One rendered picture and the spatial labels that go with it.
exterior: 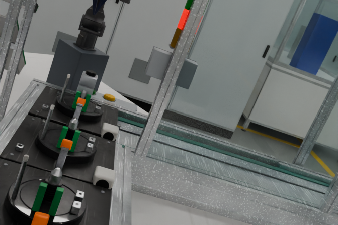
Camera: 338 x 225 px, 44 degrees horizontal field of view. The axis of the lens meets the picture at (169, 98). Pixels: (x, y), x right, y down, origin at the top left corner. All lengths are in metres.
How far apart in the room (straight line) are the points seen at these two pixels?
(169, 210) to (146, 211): 0.08
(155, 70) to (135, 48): 3.19
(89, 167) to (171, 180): 0.28
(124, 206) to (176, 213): 0.28
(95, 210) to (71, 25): 3.51
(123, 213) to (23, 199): 0.21
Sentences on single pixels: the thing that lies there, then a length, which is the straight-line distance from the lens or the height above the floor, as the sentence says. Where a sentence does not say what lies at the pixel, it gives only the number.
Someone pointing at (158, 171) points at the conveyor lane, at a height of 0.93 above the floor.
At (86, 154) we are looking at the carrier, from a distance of 0.97.
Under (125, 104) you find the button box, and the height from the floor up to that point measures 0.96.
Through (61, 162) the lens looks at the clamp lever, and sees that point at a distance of 0.83.
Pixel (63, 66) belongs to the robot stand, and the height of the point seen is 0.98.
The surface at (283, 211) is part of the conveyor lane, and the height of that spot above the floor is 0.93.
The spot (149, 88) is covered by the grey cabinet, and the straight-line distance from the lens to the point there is 4.37.
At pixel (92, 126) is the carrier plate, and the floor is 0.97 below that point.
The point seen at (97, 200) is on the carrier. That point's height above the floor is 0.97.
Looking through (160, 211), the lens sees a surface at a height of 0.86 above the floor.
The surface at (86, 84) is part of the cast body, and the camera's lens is 1.20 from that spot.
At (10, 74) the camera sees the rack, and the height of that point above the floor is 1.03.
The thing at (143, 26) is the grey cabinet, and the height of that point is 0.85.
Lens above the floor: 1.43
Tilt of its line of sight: 16 degrees down
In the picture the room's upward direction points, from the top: 22 degrees clockwise
